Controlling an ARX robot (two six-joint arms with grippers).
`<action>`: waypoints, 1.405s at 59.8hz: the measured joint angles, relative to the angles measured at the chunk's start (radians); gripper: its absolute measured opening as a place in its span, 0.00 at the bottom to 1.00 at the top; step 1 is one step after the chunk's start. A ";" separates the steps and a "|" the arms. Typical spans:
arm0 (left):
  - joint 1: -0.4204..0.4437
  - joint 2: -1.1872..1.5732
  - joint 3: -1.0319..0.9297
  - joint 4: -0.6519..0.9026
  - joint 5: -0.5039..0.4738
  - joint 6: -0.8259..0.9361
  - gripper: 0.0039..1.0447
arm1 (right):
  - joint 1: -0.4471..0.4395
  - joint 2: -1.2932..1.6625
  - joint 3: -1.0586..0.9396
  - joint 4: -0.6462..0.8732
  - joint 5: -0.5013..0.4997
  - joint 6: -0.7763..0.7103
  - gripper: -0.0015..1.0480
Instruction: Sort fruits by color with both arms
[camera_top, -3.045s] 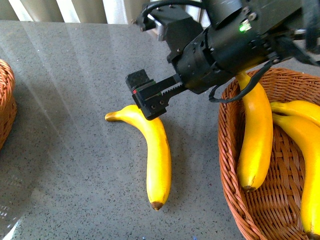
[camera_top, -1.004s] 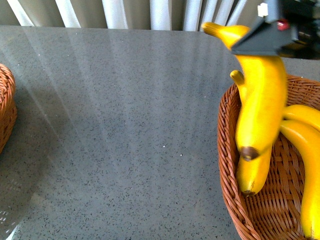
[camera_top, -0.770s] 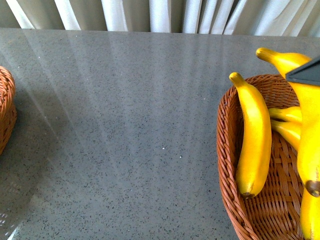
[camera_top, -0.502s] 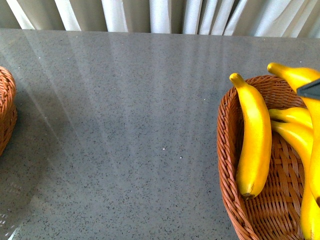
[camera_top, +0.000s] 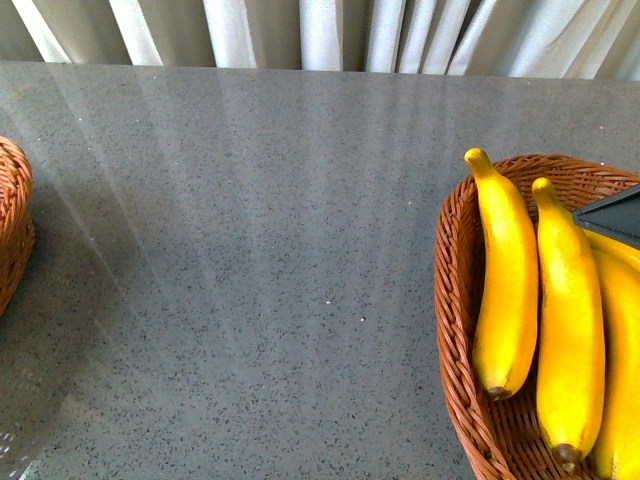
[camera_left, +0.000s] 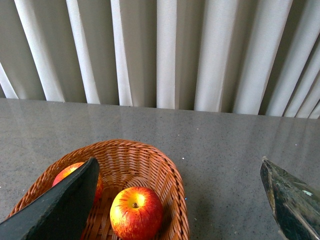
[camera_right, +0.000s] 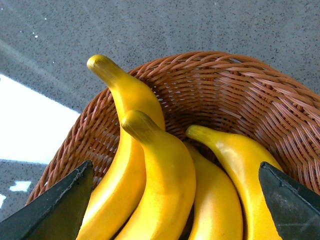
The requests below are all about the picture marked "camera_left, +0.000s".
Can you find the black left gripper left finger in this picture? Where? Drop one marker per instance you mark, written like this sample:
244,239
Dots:
60,213

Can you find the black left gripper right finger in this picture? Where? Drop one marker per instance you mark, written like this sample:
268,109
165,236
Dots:
295,205

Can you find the red yellow apple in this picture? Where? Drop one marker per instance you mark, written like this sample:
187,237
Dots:
136,214

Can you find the red apple in basket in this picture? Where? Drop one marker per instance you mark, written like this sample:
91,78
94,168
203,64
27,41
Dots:
68,170

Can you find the left brown wicker basket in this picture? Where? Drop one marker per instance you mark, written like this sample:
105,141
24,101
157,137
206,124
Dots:
123,164

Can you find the white pleated curtain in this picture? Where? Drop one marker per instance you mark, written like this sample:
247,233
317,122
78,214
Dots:
256,57

